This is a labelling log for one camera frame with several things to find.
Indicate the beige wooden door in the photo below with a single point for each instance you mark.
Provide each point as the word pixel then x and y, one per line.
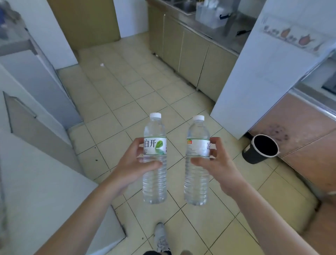
pixel 84 23

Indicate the pink cabinet with steel top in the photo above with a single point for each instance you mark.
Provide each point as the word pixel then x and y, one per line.
pixel 302 126

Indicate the clear plastic water bottle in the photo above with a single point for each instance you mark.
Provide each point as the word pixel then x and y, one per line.
pixel 197 131
pixel 155 126

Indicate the person's black sock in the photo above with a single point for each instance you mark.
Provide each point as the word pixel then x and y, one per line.
pixel 164 252

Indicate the clear plastic storage bin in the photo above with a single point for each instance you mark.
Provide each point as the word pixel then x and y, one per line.
pixel 210 15

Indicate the black round bin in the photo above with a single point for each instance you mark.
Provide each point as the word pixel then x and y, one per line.
pixel 260 149

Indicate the double steel sink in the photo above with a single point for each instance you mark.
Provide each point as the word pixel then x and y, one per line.
pixel 185 6

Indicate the person's left forearm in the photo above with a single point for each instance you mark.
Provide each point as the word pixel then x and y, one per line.
pixel 81 220

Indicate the gray metal mesh door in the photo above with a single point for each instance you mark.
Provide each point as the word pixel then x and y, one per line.
pixel 39 78

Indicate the person's left hand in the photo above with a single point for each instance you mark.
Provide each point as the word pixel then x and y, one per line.
pixel 131 168

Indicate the person's right hand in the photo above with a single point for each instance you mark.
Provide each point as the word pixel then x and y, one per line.
pixel 223 168

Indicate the person's white sneaker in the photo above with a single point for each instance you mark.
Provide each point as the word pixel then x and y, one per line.
pixel 160 236

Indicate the person's right forearm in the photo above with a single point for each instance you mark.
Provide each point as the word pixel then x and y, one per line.
pixel 273 223

